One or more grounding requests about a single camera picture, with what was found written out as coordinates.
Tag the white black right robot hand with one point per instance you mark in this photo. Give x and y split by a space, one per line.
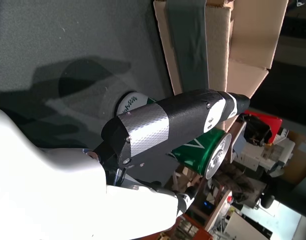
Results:
55 200

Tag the green drink can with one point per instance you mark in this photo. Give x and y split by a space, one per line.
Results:
200 155

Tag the brown cardboard paper box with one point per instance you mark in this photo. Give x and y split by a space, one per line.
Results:
252 37

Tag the red shelf cabinet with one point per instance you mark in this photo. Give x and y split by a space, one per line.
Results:
192 228

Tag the black table mat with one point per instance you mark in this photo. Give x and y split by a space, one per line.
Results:
68 37

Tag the red tool case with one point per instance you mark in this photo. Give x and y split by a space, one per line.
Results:
275 125

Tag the large brown cardboard carton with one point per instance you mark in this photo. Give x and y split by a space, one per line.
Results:
300 160

